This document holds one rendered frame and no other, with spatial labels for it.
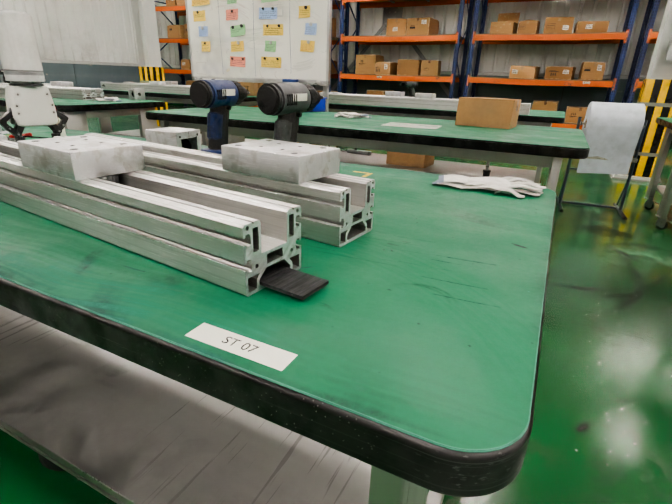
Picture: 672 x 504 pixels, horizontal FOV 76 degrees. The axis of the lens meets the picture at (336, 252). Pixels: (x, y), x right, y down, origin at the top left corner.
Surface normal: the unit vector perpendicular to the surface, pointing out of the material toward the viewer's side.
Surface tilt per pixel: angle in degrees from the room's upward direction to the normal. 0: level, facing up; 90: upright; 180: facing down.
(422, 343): 0
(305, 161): 90
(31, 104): 91
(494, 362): 0
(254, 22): 90
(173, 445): 0
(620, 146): 103
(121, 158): 90
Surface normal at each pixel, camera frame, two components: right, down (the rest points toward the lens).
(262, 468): 0.03, -0.93
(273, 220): -0.55, 0.30
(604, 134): -0.39, 0.49
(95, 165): 0.84, 0.23
